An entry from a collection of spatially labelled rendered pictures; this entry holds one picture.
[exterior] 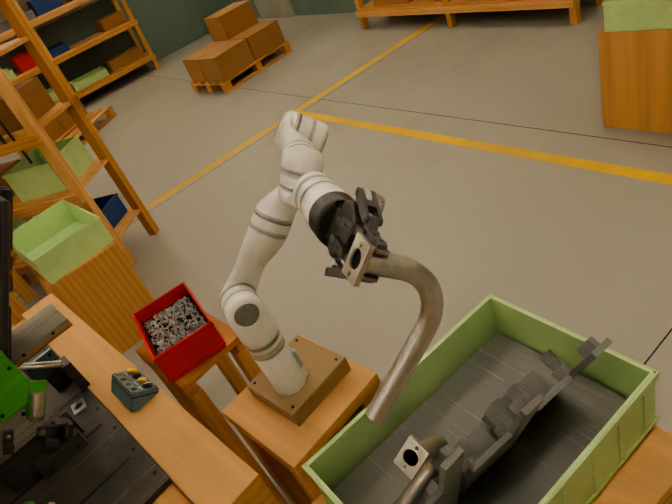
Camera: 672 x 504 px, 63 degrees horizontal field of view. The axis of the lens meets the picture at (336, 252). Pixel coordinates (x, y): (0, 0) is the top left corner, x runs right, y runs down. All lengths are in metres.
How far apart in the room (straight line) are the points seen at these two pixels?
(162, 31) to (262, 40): 3.75
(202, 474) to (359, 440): 0.39
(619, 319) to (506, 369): 1.31
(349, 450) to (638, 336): 1.60
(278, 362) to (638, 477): 0.81
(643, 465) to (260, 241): 0.92
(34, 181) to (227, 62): 3.68
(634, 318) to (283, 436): 1.70
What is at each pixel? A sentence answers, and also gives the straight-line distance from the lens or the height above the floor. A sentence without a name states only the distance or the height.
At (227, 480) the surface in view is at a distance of 1.41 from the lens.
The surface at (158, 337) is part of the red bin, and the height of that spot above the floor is 0.88.
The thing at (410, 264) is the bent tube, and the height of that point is 1.52.
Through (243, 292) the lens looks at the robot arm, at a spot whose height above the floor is 1.22.
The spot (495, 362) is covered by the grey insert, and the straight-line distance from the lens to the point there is 1.43.
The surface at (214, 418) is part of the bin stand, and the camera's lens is 1.98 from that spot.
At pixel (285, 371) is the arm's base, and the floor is 0.98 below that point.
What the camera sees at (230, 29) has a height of 0.54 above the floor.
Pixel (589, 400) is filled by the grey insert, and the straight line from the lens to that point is 1.35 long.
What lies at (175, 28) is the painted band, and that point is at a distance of 11.29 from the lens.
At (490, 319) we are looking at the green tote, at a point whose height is 0.90.
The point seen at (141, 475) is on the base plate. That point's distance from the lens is 1.56.
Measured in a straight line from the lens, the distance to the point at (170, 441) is 1.58.
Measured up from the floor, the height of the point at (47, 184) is 0.80.
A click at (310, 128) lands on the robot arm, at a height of 1.50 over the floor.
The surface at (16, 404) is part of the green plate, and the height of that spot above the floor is 1.09.
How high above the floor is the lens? 1.94
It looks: 34 degrees down
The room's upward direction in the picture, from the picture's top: 23 degrees counter-clockwise
